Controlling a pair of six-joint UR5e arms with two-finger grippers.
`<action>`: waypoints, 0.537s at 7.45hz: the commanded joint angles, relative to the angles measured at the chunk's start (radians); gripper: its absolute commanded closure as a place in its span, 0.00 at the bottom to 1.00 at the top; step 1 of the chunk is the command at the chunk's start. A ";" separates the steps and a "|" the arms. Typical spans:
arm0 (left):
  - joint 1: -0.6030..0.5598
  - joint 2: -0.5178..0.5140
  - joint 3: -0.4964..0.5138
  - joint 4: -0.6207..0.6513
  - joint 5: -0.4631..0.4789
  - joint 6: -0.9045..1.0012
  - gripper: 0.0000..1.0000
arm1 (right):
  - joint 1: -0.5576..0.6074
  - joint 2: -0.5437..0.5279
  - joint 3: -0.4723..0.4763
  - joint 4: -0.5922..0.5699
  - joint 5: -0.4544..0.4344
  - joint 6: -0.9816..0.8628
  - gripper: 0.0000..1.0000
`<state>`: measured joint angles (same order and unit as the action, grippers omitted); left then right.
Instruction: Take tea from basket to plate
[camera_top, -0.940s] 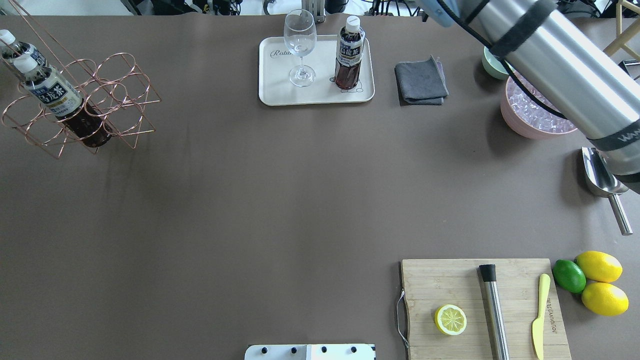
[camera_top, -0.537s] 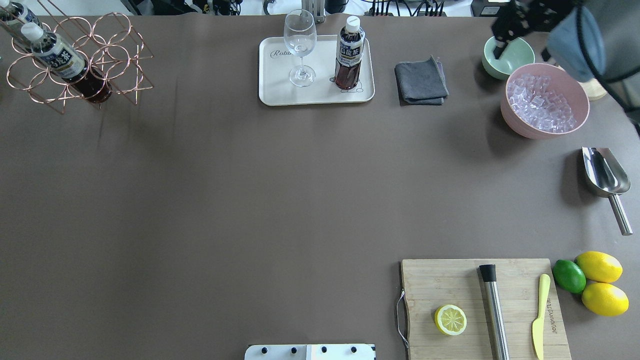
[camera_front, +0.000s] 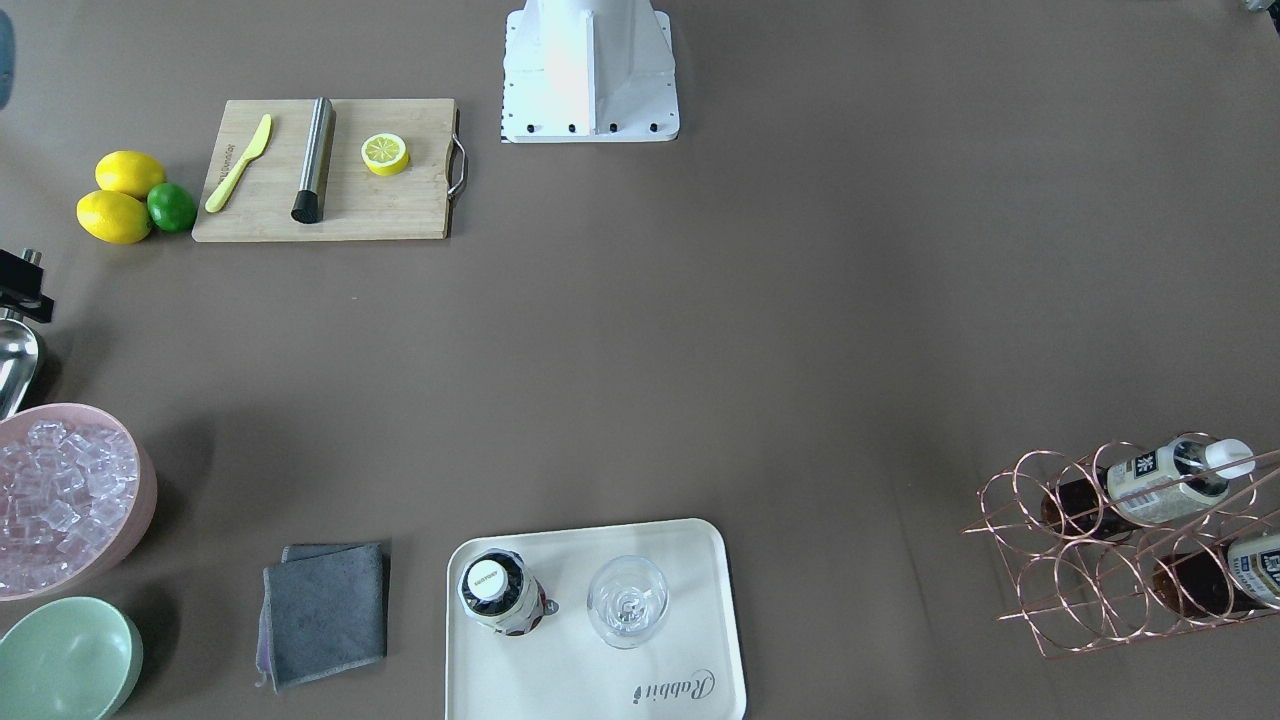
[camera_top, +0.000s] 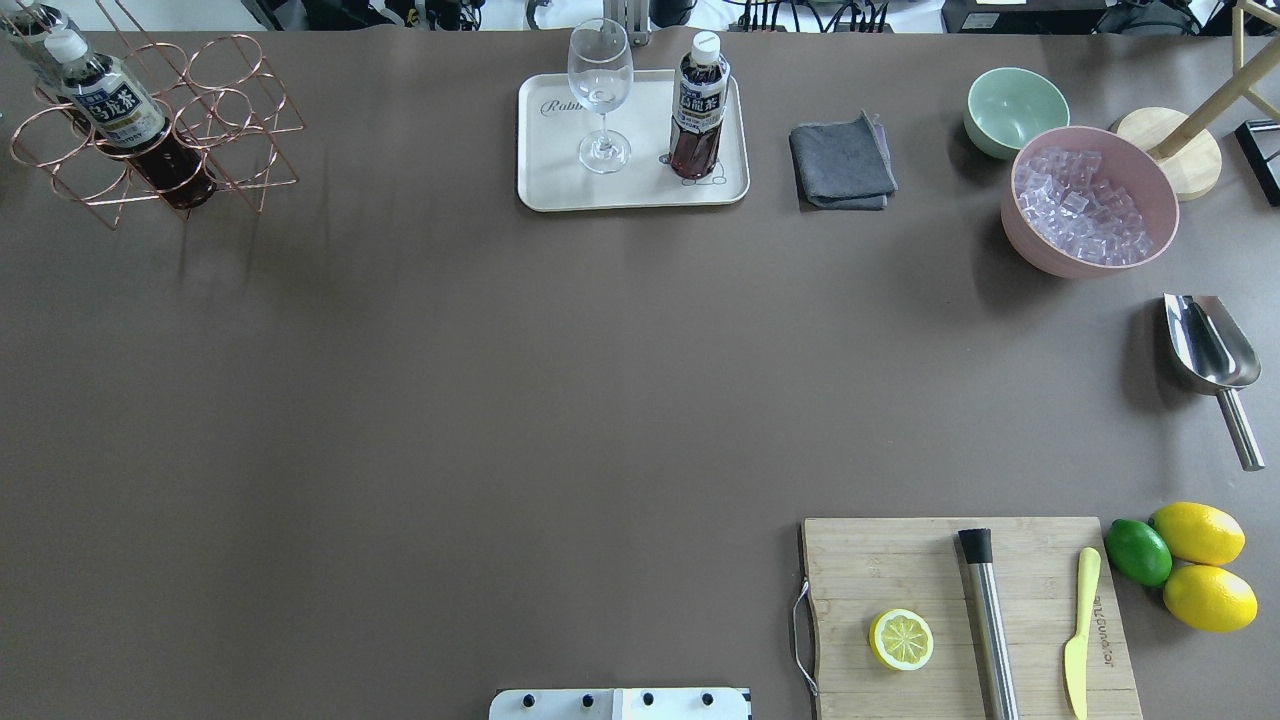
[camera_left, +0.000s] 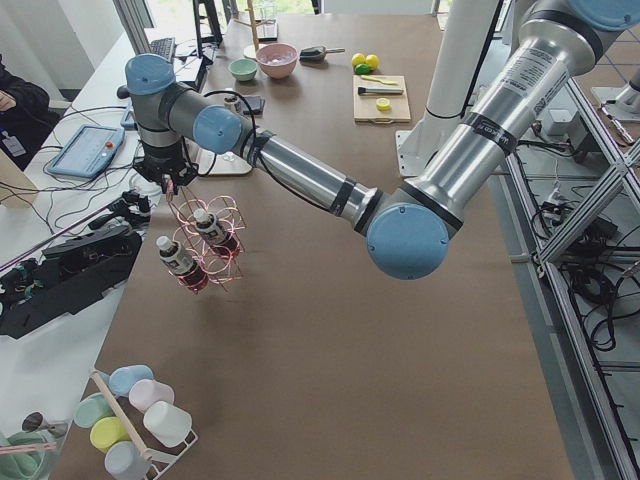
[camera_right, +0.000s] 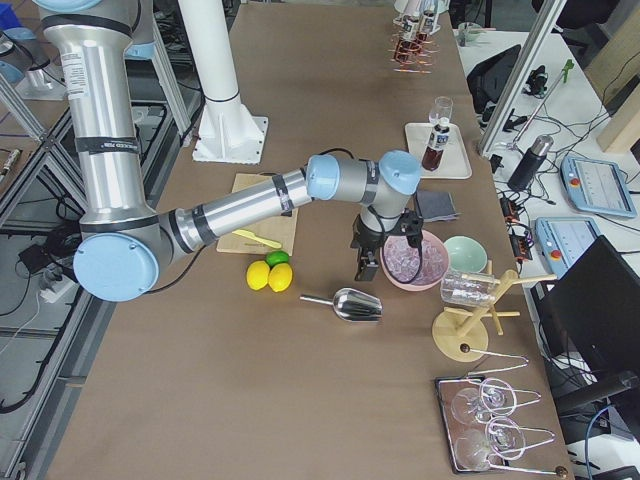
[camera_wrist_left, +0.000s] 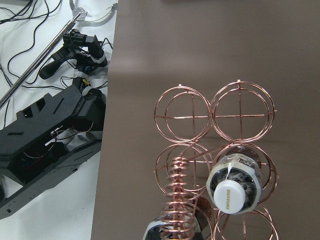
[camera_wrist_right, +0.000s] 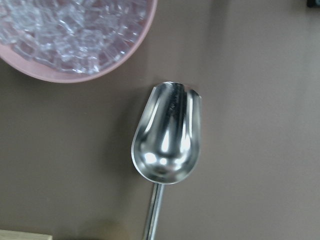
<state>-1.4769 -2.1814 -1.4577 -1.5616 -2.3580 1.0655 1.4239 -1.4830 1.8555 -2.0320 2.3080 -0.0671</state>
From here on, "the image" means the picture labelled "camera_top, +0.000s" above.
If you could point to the tea bottle white cap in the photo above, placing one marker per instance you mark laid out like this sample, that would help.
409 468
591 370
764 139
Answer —
697 114

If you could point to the copper wire bottle basket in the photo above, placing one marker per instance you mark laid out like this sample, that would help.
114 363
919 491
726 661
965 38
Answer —
223 96

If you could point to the cream serving tray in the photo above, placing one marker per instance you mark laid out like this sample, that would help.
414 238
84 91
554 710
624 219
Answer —
551 124

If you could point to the folded grey cloth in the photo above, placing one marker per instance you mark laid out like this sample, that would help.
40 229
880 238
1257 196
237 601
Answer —
844 165

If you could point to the bamboo cutting board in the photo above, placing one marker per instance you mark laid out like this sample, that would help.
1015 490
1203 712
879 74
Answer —
856 568

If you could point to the clear wine glass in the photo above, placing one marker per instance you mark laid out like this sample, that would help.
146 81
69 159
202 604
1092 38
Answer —
600 72

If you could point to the half lemon slice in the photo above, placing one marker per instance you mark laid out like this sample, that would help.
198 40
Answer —
901 639

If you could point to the steel muddler black tip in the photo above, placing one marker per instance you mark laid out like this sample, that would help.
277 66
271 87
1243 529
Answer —
976 545

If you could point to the mint green bowl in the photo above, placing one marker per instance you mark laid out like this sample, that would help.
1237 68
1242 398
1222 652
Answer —
1007 107

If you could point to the pink bowl of ice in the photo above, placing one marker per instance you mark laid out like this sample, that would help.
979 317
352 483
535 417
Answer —
1082 202

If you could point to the yellow plastic knife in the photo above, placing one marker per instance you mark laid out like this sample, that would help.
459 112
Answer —
1076 649

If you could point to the green lime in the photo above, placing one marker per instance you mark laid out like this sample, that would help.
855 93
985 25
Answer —
1138 552

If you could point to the steel ice scoop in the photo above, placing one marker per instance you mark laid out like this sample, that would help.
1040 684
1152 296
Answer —
1215 357

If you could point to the whole yellow lemon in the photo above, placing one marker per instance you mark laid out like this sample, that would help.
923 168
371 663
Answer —
1199 533
1210 599

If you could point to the wooden cup tree stand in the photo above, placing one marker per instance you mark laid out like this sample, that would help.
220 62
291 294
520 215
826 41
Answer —
1179 143

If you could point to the black glass rack tray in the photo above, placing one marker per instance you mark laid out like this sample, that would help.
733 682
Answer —
1249 135

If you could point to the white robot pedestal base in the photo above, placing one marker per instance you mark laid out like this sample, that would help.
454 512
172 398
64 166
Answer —
696 702

